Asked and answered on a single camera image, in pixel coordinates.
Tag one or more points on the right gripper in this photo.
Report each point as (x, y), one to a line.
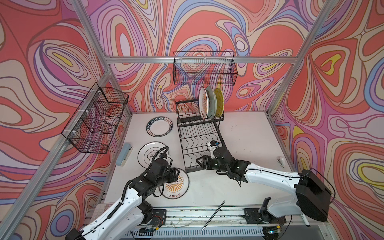
(205, 161)

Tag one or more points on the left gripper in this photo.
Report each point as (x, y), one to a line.
(173, 176)

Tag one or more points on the orange sunburst plate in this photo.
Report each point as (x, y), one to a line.
(203, 103)
(179, 188)

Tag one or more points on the pale green flower plate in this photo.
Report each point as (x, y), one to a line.
(213, 103)

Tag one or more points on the yellow striped plate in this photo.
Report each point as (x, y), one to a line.
(220, 102)

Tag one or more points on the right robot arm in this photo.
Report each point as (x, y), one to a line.
(307, 195)

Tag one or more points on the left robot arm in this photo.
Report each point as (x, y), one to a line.
(131, 209)

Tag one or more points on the white plate under left gripper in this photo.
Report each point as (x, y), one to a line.
(147, 152)

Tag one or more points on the light blue sponge block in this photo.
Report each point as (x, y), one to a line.
(124, 154)

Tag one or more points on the black rimmed lettered plate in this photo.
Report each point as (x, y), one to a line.
(159, 126)

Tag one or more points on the metal rod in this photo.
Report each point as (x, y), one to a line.
(213, 215)

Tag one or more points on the small white table clip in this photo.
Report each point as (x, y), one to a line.
(282, 162)

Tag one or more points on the black marker pen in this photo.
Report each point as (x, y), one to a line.
(307, 224)

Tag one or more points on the black wire dish rack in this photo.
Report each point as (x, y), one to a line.
(195, 133)

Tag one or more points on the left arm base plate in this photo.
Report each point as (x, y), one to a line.
(158, 218)

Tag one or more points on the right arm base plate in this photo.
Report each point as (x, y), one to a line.
(255, 216)

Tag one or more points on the left wall wire basket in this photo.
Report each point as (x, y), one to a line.
(100, 113)

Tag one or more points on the wall wire basket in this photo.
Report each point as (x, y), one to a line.
(214, 68)
(100, 113)

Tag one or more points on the back wall wire basket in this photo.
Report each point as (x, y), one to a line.
(214, 68)

